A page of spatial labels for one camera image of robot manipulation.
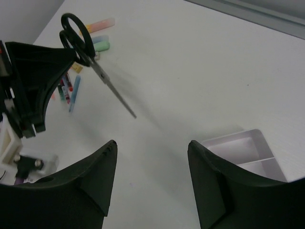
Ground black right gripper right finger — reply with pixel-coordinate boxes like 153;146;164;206
187;140;305;229

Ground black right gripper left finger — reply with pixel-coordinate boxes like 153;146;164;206
0;140;117;229

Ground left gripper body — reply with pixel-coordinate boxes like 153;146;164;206
0;42;45;138

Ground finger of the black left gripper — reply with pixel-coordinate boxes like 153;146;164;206
5;42;76;126

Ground large black-handled scissors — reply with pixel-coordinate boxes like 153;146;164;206
59;13;136;118

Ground green gel pen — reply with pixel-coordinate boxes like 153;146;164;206
57;84;65;101

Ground magenta gel pen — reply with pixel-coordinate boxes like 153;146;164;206
60;80;71;104

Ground red gel pen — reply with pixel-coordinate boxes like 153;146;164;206
63;73;73;92

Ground yellow eraser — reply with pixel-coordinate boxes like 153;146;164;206
71;63;83;73

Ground light blue pen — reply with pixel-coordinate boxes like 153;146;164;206
69;75;81;113

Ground white divided organizer left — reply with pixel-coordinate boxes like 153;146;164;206
202;129;287;182

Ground white worn eraser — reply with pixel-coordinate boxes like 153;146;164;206
94;52;100;61

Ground pink highlighter yellow-orange cap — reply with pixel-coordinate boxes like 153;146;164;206
86;18;115;33

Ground green highlighter clear body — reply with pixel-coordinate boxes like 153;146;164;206
93;41;110;52

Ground blue highlighter clear body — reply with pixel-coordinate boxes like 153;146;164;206
92;35;109;44

